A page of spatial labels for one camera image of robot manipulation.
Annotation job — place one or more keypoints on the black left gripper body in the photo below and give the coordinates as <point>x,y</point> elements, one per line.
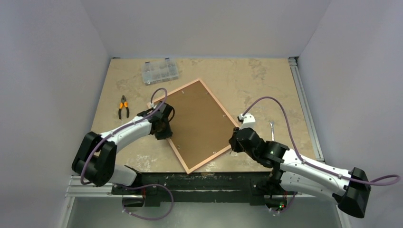
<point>165,132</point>

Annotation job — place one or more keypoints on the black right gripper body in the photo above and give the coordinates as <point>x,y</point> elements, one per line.
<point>235,143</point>

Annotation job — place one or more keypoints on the pink photo frame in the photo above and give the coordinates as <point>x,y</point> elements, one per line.
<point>201,127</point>

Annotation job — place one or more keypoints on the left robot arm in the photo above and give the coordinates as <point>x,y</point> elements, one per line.
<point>95,160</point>

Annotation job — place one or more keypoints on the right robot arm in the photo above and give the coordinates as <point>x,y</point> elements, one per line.
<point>348,189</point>

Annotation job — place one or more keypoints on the silver wrench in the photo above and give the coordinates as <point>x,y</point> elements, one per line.
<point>271,123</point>

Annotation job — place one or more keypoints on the orange black pliers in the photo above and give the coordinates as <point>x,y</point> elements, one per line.
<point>123,104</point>

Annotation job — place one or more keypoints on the clear plastic screw organizer box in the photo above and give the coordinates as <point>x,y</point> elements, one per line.
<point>158,71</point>

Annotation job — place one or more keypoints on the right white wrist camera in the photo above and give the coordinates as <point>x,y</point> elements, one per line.
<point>246,121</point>

